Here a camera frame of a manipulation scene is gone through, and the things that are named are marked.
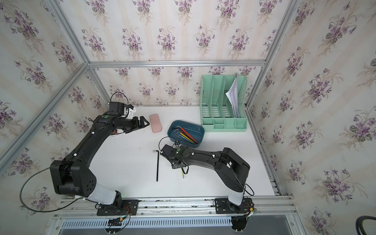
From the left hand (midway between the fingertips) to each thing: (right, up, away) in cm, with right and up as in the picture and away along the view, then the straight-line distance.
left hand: (144, 125), depth 83 cm
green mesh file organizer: (+49, +6, +32) cm, 58 cm away
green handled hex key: (+23, -28, -1) cm, 36 cm away
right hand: (+21, -23, +3) cm, 31 cm away
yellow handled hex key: (+24, -10, +17) cm, 31 cm away
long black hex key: (+25, -8, +16) cm, 31 cm away
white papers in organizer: (+55, +18, +10) cm, 58 cm away
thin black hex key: (+3, -17, +11) cm, 21 cm away
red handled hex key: (+25, -7, +17) cm, 31 cm away
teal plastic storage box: (+32, -6, +20) cm, 38 cm away
